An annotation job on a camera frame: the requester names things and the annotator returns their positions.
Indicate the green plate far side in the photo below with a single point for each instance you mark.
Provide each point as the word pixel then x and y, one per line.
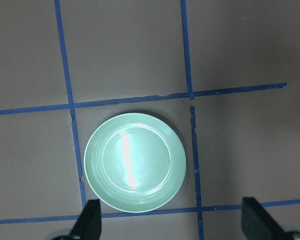
pixel 135 162

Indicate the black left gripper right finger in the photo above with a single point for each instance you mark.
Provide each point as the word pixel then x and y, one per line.
pixel 257 223

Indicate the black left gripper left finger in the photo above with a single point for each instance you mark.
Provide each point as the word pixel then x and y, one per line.
pixel 89 224

